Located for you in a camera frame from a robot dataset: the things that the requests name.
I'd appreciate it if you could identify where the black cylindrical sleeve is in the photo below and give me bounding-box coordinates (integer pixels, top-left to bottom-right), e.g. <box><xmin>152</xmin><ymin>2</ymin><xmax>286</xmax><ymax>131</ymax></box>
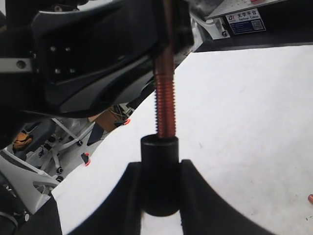
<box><xmin>140</xmin><ymin>134</ymin><xmax>182</xmax><ymax>211</ymax></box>

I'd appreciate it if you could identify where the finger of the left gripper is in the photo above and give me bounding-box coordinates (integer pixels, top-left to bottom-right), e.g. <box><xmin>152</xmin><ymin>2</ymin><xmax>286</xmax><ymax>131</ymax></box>
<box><xmin>173</xmin><ymin>0</ymin><xmax>195</xmax><ymax>53</ymax></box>
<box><xmin>31</xmin><ymin>0</ymin><xmax>172</xmax><ymax>116</ymax></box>

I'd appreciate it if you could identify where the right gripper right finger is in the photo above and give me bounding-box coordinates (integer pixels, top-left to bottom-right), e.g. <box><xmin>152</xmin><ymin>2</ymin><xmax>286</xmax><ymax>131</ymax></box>
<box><xmin>180</xmin><ymin>159</ymin><xmax>269</xmax><ymax>235</ymax></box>

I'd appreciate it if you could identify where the metal bench with holes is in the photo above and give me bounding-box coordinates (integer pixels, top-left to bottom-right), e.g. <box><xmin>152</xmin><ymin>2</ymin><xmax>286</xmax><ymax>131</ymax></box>
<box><xmin>204</xmin><ymin>0</ymin><xmax>313</xmax><ymax>35</ymax></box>

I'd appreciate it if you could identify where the silver-white machine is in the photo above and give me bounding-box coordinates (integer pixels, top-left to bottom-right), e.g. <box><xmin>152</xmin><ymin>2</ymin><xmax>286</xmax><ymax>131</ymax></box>
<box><xmin>190</xmin><ymin>11</ymin><xmax>231</xmax><ymax>40</ymax></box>

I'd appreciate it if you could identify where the white office chair base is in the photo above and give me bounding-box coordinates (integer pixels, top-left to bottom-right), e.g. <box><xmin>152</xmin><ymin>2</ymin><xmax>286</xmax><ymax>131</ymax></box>
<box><xmin>36</xmin><ymin>118</ymin><xmax>96</xmax><ymax>182</ymax></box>

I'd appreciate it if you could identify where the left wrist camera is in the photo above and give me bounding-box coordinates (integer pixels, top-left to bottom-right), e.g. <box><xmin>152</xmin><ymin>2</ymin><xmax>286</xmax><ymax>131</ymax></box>
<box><xmin>0</xmin><ymin>58</ymin><xmax>37</xmax><ymax>73</ymax></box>

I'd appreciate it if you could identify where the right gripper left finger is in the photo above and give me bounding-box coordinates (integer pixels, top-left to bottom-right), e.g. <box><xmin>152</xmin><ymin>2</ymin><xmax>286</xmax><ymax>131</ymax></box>
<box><xmin>62</xmin><ymin>161</ymin><xmax>145</xmax><ymax>235</ymax></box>

